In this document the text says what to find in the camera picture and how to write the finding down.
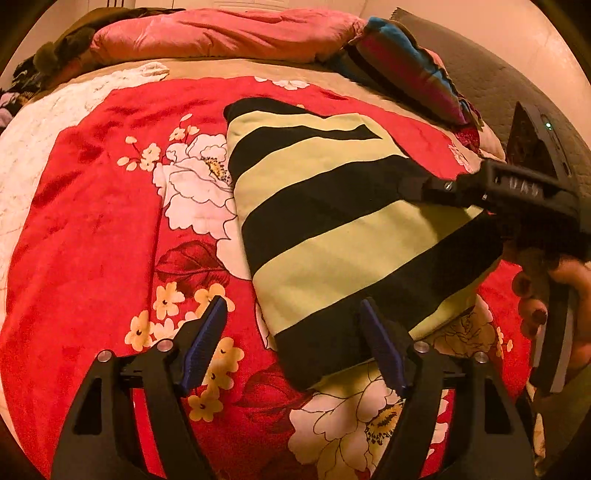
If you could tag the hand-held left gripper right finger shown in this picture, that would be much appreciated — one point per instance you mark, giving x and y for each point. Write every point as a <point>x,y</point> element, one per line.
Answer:
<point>383,346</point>

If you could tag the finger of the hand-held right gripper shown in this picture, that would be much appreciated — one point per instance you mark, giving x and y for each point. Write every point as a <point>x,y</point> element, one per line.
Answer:
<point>429,190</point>

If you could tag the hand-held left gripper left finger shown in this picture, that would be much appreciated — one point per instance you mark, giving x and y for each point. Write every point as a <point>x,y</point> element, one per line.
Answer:
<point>203,344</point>

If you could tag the green black striped frog sweater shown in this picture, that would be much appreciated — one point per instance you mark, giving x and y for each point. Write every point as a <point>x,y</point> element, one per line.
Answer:
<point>323,230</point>

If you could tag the pile of dark clothes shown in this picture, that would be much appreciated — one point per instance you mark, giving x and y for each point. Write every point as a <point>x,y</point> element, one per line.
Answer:
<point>18,87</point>

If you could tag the person's right hand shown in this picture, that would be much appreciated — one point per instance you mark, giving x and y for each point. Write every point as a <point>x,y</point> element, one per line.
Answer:
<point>531,304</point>

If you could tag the colourful striped pillow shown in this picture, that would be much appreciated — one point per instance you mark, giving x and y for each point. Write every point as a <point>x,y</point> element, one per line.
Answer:
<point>406,69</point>

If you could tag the grey padded headboard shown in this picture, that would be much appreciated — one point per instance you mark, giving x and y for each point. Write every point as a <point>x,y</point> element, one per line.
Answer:
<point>485,69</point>

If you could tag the red floral blanket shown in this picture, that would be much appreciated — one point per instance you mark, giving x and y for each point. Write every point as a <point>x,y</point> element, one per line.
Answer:
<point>92,230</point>

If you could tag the beige bed sheet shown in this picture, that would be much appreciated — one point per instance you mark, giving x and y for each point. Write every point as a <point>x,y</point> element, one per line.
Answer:
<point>258,69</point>

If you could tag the pink pillow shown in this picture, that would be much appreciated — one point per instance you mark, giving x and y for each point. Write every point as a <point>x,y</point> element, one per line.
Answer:
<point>221,34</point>

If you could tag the white quilted bedspread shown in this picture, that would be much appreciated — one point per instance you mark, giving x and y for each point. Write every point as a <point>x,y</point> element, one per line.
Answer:
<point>27,138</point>

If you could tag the olive brown plush toy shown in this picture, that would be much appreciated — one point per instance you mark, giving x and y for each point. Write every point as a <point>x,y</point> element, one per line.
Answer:
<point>60,53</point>

